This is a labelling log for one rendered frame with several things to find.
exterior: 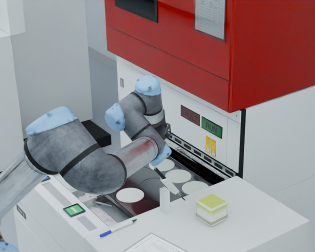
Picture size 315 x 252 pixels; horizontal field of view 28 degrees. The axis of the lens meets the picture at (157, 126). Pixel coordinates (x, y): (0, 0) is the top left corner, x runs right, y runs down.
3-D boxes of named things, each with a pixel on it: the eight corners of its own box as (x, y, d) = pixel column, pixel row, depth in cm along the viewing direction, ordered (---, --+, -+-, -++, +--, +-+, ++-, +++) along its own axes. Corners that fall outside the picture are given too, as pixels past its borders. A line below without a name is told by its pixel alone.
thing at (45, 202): (39, 190, 246) (35, 159, 239) (111, 263, 205) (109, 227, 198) (16, 198, 241) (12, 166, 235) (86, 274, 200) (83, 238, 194)
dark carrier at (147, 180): (165, 155, 254) (165, 153, 254) (220, 191, 229) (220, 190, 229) (91, 181, 237) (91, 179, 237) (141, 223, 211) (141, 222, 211)
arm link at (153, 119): (155, 119, 191) (132, 111, 194) (156, 129, 194) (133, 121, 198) (167, 103, 196) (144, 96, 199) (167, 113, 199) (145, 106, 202)
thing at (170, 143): (166, 155, 263) (165, 135, 259) (235, 202, 231) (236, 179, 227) (162, 157, 263) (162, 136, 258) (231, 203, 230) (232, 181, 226)
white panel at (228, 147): (124, 129, 293) (120, 47, 275) (241, 207, 232) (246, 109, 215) (118, 131, 291) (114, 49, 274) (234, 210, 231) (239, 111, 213)
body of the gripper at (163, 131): (172, 136, 208) (169, 110, 199) (159, 154, 203) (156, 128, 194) (152, 129, 211) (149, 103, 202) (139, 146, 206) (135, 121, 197)
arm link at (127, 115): (130, 137, 180) (157, 117, 185) (105, 107, 181) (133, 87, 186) (123, 146, 187) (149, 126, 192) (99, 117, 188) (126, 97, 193)
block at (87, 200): (91, 199, 228) (91, 192, 227) (96, 203, 225) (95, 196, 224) (72, 207, 224) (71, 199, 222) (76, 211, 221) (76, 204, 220)
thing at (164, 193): (173, 204, 209) (172, 169, 203) (180, 209, 206) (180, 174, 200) (158, 210, 206) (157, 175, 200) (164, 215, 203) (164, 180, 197)
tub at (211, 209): (212, 209, 206) (212, 191, 203) (228, 219, 200) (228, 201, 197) (195, 217, 202) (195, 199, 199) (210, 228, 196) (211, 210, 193)
